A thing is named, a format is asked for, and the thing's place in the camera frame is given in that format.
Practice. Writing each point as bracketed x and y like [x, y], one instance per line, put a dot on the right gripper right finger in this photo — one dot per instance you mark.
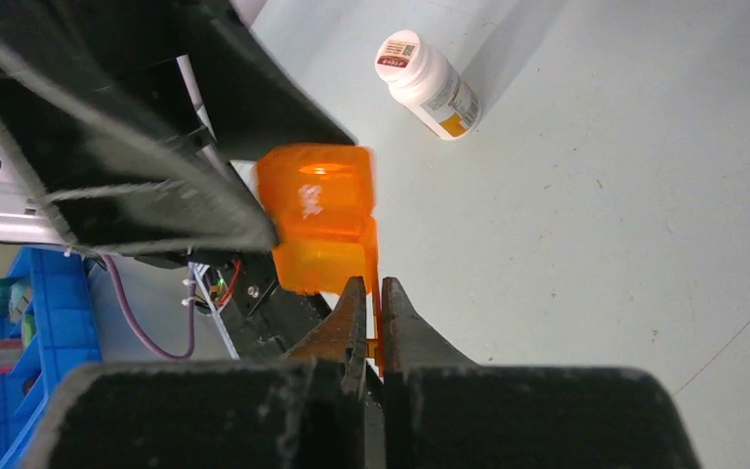
[443, 410]

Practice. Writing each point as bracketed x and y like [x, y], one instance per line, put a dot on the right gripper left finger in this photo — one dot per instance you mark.
[303, 410]

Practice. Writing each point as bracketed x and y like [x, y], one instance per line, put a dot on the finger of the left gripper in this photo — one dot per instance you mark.
[122, 119]

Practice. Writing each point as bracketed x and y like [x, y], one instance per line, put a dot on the orange pill organizer box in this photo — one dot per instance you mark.
[321, 198]

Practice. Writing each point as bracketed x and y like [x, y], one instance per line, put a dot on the white pill bottle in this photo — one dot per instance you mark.
[422, 79]

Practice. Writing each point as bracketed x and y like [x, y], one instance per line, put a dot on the left circuit board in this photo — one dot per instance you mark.
[215, 287]

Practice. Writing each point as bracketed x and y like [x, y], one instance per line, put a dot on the blue plastic crate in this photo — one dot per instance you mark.
[65, 337]

